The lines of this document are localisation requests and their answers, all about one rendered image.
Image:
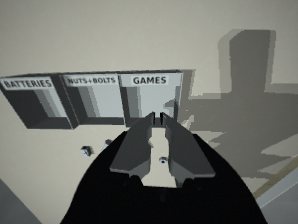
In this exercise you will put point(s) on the grey hex bolt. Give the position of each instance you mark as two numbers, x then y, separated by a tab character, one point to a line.
107	142

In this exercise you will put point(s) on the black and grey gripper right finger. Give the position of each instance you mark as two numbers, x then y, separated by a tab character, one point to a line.
191	157

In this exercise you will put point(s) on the grey rack of labelled bins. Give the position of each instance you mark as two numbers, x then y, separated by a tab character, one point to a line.
120	98

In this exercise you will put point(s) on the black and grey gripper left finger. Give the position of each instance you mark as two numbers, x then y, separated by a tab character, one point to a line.
129	154

